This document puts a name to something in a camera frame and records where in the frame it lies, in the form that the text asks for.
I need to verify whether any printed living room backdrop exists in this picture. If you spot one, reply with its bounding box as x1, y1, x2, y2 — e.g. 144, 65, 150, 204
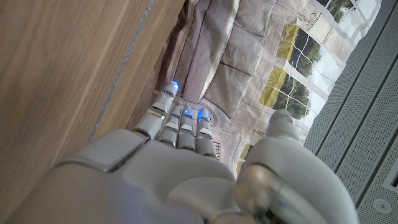
126, 0, 383, 180

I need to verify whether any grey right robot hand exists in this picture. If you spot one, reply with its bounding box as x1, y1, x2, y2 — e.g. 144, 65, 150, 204
6, 80, 360, 224

